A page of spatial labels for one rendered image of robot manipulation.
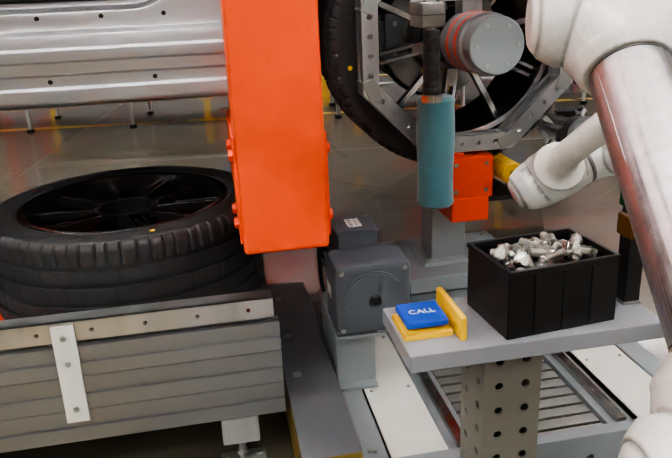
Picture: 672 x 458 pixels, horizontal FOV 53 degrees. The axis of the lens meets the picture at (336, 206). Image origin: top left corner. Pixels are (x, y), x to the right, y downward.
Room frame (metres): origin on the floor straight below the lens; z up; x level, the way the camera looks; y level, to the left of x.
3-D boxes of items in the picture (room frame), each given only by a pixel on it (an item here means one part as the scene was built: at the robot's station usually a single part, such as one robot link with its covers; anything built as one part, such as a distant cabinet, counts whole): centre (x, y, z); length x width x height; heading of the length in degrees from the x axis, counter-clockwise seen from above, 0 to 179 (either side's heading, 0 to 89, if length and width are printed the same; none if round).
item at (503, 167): (1.79, -0.44, 0.51); 0.29 x 0.06 x 0.06; 10
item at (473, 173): (1.71, -0.33, 0.48); 0.16 x 0.12 x 0.17; 10
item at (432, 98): (1.41, -0.21, 0.83); 0.04 x 0.04 x 0.16
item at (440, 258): (1.84, -0.31, 0.32); 0.40 x 0.30 x 0.28; 100
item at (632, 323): (1.01, -0.30, 0.44); 0.43 x 0.17 x 0.03; 100
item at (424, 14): (1.44, -0.20, 0.93); 0.09 x 0.05 x 0.05; 10
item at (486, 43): (1.60, -0.35, 0.85); 0.21 x 0.14 x 0.14; 10
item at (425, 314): (0.98, -0.13, 0.47); 0.07 x 0.07 x 0.02; 10
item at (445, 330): (0.98, -0.13, 0.46); 0.08 x 0.08 x 0.01; 10
